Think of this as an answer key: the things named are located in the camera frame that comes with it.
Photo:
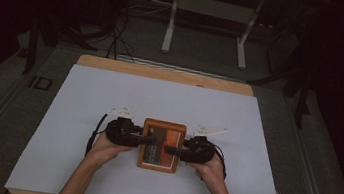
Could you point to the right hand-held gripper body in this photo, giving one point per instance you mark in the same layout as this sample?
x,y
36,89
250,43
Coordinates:
x,y
200,149

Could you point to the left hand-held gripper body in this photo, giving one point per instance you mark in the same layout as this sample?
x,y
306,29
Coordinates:
x,y
120,132

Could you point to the orange wooden box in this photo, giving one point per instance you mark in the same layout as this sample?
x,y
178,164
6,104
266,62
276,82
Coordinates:
x,y
164,126

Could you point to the person's left hand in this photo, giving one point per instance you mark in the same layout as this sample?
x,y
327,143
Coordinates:
x,y
104,152

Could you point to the person's right hand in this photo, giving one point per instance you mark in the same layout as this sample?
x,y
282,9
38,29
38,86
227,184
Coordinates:
x,y
212,174

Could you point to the white table mat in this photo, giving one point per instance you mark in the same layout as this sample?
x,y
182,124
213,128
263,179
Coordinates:
x,y
92,100

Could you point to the wooden table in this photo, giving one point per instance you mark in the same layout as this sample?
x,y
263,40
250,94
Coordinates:
x,y
163,73

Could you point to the black metal stand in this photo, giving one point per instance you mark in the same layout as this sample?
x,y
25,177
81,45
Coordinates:
x,y
31,51
300,104

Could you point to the metal floor rail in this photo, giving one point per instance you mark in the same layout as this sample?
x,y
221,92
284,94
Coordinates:
x,y
177,66

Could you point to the white metal desk frame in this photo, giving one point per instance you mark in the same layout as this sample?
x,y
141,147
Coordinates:
x,y
170,26

